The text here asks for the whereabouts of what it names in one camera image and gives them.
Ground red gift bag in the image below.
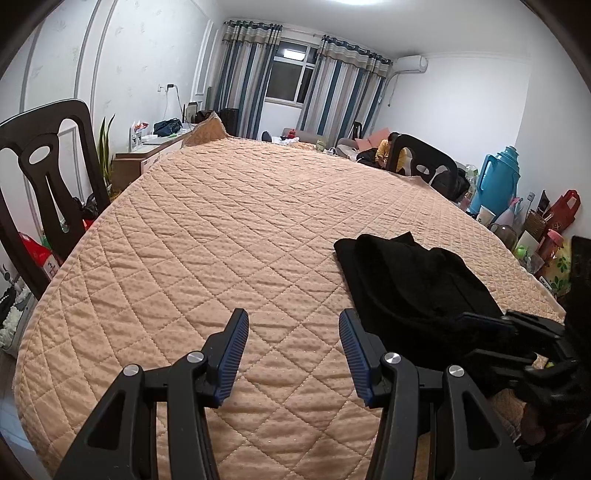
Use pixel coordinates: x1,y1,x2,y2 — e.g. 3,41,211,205
545,189,581,234

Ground striped curtain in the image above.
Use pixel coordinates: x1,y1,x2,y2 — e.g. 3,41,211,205
297,35,393,145
212,20,283,139

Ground dark wooden chair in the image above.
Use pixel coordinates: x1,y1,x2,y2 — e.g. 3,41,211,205
386,134,461,200
0,98,112,301

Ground striped curtain left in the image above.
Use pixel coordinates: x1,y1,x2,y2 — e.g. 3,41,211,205
212,20,283,139

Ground blue thermos jug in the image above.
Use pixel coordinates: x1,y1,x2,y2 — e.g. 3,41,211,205
468,146,520,216

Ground beige quilted bedspread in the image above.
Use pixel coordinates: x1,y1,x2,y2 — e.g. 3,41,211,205
13,138,565,479

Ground grey storage bin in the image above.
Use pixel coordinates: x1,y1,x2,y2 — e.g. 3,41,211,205
0,286,37,358

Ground striped curtain right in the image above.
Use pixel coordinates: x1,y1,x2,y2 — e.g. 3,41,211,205
297,35,393,145

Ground window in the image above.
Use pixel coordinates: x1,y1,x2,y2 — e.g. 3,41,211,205
266,41,318,105

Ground wooden side cabinet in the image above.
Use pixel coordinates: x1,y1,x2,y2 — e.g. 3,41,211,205
111,131,191,192

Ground dark wooden chair left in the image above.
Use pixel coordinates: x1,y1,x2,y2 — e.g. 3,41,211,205
0,98,112,301

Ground dark wooden chair right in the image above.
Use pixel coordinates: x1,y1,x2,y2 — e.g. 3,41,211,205
386,134,461,200

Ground round ceiling lamp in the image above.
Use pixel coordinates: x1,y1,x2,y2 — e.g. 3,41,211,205
329,0,391,8

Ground black pants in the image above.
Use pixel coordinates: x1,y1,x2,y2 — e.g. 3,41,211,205
334,232,503,370

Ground green potted plant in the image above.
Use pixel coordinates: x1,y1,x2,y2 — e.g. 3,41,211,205
96,115,115,187

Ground white air conditioner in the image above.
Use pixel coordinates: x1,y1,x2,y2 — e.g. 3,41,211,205
393,55,429,75

